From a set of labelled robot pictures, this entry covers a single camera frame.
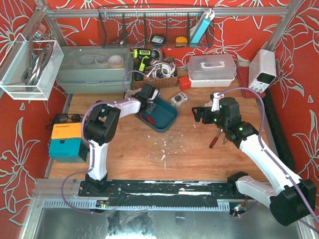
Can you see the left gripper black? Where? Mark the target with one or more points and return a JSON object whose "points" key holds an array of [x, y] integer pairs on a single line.
{"points": [[150, 107]]}

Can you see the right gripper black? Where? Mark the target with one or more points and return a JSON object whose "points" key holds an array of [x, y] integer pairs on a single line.
{"points": [[206, 114]]}

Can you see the red handled ratchet wrench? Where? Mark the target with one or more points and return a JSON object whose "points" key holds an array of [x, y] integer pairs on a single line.
{"points": [[215, 139]]}

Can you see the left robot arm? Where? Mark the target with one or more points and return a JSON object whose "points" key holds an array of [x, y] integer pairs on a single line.
{"points": [[100, 123]]}

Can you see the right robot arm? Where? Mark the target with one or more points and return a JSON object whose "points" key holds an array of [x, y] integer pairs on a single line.
{"points": [[289, 197]]}

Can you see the white work glove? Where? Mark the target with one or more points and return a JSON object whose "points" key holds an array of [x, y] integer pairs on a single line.
{"points": [[131, 95]]}

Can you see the teal plastic tray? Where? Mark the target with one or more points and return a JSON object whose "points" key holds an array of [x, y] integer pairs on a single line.
{"points": [[164, 116]]}

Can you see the red orange socket cube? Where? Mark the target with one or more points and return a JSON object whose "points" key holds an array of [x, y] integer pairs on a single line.
{"points": [[184, 83]]}

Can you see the wicker basket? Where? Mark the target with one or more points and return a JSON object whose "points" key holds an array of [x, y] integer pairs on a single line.
{"points": [[163, 75]]}

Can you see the green yellow power drill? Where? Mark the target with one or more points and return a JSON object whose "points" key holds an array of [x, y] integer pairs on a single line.
{"points": [[144, 56]]}

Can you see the white plastic toolbox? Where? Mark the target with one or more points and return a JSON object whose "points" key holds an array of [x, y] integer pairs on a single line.
{"points": [[211, 70]]}

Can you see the red mat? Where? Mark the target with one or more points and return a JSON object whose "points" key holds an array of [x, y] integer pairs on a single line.
{"points": [[243, 78]]}

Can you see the grey plastic storage box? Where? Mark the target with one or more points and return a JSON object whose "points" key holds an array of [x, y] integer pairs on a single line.
{"points": [[95, 70]]}

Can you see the white power supply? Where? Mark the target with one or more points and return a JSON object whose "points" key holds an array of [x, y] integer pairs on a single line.
{"points": [[262, 71]]}

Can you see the orange teal device box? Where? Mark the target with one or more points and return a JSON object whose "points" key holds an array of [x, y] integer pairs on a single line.
{"points": [[66, 144]]}

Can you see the blue white box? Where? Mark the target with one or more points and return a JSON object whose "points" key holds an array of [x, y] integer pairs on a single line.
{"points": [[197, 32]]}

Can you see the clear acrylic box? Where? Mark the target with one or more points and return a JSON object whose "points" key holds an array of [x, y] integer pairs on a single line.
{"points": [[29, 70]]}

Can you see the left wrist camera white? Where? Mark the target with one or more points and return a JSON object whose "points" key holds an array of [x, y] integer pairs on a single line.
{"points": [[155, 94]]}

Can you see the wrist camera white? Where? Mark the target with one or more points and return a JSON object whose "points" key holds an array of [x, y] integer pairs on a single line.
{"points": [[215, 101], [155, 94]]}

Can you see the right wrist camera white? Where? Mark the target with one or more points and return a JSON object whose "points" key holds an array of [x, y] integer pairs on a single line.
{"points": [[215, 101]]}

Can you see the black wire basket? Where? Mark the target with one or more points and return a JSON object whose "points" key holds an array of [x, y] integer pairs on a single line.
{"points": [[133, 25]]}

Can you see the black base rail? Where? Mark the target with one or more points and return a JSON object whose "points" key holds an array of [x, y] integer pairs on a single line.
{"points": [[161, 194]]}

